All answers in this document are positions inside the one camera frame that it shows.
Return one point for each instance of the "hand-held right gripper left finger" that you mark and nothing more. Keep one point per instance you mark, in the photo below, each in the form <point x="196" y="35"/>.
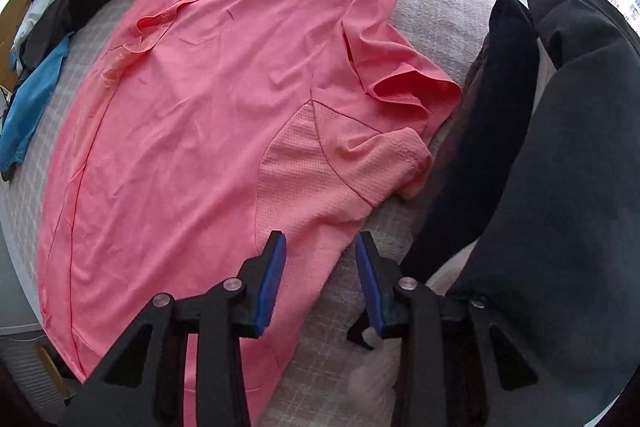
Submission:
<point x="270" y="289"/>

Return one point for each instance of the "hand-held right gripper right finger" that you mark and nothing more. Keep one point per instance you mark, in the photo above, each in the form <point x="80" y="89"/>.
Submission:
<point x="370" y="292"/>

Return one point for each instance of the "pink t-shirt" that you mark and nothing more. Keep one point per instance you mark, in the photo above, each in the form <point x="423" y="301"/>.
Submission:
<point x="200" y="107"/>

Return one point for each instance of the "dark grey folded garment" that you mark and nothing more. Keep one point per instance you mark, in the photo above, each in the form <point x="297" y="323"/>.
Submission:
<point x="575" y="157"/>

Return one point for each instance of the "pink plaid blanket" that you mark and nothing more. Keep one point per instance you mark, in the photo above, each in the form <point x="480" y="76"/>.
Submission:
<point x="440" y="7"/>

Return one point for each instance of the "blue pinstriped garment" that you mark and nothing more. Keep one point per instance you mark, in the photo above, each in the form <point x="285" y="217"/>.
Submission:
<point x="30" y="107"/>

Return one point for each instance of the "dark grey crumpled garment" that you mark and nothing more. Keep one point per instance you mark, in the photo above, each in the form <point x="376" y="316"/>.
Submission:
<point x="47" y="32"/>

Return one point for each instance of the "white crumpled garment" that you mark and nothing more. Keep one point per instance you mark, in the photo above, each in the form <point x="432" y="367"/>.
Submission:
<point x="42" y="2"/>

